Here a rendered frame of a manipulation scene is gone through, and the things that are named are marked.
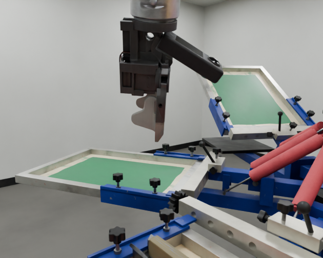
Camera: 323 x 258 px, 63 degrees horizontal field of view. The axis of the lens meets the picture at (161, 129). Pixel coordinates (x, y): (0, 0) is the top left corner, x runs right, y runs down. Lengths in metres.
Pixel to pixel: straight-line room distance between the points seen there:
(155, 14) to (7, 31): 3.81
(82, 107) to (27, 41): 1.19
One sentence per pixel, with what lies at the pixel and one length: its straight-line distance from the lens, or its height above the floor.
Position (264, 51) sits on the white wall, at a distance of 5.21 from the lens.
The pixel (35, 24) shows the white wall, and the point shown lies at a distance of 4.26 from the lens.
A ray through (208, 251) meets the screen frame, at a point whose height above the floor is 0.99.
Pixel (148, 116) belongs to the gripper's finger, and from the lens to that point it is 0.46.
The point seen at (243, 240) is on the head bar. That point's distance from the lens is 0.77.
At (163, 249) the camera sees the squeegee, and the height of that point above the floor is 1.06.
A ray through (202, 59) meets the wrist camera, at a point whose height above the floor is 1.46.
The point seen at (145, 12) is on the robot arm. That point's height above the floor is 1.52.
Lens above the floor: 1.42
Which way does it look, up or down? 10 degrees down
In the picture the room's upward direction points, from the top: straight up
